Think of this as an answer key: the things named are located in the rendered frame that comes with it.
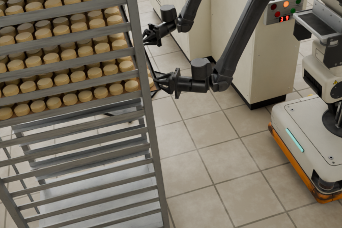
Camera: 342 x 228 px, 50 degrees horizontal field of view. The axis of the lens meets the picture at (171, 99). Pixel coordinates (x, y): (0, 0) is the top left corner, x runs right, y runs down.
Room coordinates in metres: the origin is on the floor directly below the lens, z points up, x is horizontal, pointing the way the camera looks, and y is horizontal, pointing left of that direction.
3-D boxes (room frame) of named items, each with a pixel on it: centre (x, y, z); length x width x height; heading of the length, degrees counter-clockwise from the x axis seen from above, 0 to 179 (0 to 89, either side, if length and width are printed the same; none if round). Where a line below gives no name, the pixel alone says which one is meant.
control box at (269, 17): (1.97, -0.71, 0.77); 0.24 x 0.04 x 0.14; 104
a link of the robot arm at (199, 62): (1.07, -0.14, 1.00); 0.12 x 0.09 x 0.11; 102
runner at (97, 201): (1.01, 0.39, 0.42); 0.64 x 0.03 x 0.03; 101
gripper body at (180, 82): (1.09, -0.05, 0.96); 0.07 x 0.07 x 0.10; 71
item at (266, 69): (2.32, -0.62, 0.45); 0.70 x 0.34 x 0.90; 14
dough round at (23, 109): (1.03, 0.53, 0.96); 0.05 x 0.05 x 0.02
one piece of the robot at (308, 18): (1.42, -0.70, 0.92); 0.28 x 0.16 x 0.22; 11
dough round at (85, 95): (1.07, 0.31, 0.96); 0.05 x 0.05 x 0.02
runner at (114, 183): (1.01, 0.39, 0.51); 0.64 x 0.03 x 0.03; 101
